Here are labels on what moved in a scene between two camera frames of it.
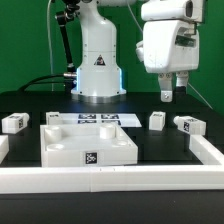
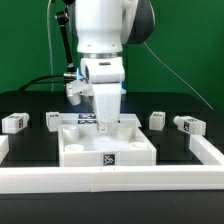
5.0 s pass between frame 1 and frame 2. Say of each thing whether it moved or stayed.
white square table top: moved
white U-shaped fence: stayed
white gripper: moved
